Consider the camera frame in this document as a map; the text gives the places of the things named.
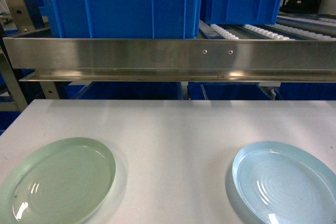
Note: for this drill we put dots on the white roller conveyor track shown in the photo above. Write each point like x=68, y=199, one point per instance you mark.
x=224, y=33

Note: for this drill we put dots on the large blue bin right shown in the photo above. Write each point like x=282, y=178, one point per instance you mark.
x=239, y=12

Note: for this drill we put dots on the large blue bin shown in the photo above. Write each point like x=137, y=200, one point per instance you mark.
x=154, y=19
x=239, y=12

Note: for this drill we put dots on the large blue bin left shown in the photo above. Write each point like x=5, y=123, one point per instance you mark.
x=154, y=19

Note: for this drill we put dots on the green glass plate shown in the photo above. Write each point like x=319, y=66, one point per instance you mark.
x=63, y=182

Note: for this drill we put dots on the light blue glass plate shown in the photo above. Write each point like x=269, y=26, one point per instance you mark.
x=281, y=183

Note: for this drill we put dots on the stainless steel shelf rail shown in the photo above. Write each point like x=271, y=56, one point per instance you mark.
x=173, y=60

